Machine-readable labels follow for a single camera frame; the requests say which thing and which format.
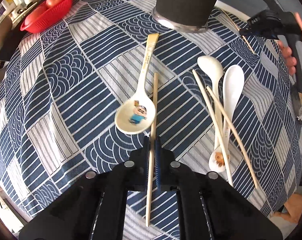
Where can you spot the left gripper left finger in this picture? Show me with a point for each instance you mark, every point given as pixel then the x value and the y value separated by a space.
pixel 94 207

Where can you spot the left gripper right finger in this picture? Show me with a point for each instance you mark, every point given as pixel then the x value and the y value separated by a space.
pixel 208 206

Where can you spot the white ceramic spoon bear handle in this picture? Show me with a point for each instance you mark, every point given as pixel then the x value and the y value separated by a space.
pixel 233 84

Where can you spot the white ceramic spoon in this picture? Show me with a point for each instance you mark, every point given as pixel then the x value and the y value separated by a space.
pixel 213 69

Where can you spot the black steel utensil cup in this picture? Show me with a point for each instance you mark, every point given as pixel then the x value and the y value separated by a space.
pixel 185 16

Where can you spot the cartoon printed ceramic spoon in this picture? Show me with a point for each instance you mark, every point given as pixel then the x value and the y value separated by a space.
pixel 137 114

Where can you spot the blue white patterned tablecloth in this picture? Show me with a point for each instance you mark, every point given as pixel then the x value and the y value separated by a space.
pixel 62 88

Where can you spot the red plastic fruit basket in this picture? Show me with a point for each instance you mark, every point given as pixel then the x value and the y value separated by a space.
pixel 49 17

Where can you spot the red apple lower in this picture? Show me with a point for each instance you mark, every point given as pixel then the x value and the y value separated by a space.
pixel 35 14

